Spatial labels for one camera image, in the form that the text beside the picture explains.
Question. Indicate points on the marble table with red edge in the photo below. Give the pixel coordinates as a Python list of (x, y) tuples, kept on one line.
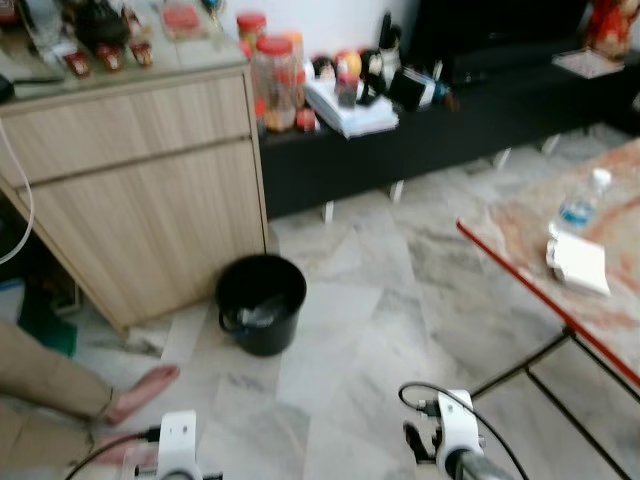
[(600, 320)]

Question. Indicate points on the green plastic item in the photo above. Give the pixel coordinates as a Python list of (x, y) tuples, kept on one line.
[(50, 325)]

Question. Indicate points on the flat patterned paper pad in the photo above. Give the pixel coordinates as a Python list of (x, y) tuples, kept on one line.
[(590, 64)]

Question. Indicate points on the black rubbish bin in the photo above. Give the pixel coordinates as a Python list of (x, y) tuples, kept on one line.
[(262, 335)]

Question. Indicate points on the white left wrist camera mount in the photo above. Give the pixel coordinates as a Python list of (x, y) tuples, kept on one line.
[(178, 445)]

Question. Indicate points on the light wooden cabinet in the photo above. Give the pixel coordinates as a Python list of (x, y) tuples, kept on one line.
[(140, 190)]

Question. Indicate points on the person leg in khaki trousers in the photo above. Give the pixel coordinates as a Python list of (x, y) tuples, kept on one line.
[(45, 375)]

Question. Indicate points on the bare person foot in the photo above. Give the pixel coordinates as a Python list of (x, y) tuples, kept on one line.
[(145, 392), (125, 450)]

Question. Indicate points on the small red-lidded plastic jar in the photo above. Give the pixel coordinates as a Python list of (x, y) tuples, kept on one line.
[(251, 28)]

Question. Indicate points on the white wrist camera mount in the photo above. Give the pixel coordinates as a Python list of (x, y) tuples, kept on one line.
[(460, 428), (178, 445)]

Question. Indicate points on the red figurine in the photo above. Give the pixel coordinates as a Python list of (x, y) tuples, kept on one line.
[(610, 25)]

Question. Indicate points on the flat white box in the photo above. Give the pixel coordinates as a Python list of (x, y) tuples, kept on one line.
[(582, 265)]

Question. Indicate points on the large red-lidded plastic jar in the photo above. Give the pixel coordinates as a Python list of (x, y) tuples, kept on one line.
[(275, 85)]

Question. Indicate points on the clear plastic trash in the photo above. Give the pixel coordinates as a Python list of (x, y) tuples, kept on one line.
[(262, 314)]

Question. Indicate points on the long black low bench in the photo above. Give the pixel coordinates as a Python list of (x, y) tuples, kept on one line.
[(450, 150)]

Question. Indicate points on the clear plastic water bottle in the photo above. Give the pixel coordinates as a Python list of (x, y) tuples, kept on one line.
[(578, 210)]

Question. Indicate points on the black television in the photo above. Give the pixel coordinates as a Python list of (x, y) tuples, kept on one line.
[(500, 30)]

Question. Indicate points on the stack of white books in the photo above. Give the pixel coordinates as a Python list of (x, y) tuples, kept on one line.
[(350, 115)]

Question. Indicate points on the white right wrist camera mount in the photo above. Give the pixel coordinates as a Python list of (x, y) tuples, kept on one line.
[(460, 428)]

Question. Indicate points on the black teapot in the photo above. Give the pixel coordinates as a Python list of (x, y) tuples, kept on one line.
[(100, 22)]

